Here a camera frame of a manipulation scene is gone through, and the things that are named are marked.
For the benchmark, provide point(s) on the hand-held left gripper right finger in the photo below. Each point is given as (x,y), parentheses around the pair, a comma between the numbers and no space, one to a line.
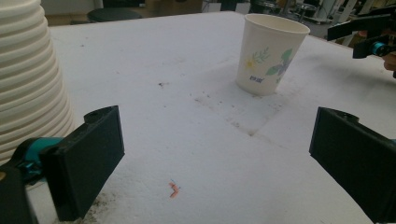
(355,158)

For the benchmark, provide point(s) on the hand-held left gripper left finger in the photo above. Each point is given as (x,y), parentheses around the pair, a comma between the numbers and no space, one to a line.
(84,161)

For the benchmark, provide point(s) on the flower print paper cup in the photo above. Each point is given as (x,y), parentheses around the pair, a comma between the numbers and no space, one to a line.
(267,53)

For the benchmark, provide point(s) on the stack of white paper cups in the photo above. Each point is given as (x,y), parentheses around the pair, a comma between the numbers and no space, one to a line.
(28,81)

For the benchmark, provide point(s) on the white metal stand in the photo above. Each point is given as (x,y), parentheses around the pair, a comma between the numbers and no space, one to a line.
(334,9)

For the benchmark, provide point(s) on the orange tape scrap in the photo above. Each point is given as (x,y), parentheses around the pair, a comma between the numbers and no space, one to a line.
(174,190)

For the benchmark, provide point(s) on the black round stool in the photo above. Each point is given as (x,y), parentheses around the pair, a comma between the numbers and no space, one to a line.
(113,14)

